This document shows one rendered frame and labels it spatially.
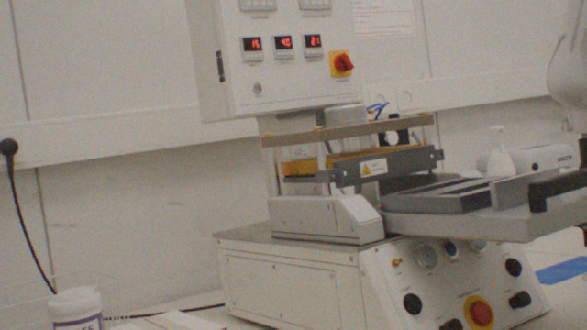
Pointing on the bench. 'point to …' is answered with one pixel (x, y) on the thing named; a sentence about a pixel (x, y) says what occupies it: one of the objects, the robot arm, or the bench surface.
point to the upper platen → (349, 148)
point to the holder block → (443, 197)
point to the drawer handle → (569, 181)
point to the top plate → (348, 126)
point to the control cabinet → (277, 71)
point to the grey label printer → (534, 159)
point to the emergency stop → (481, 313)
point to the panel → (456, 283)
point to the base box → (312, 287)
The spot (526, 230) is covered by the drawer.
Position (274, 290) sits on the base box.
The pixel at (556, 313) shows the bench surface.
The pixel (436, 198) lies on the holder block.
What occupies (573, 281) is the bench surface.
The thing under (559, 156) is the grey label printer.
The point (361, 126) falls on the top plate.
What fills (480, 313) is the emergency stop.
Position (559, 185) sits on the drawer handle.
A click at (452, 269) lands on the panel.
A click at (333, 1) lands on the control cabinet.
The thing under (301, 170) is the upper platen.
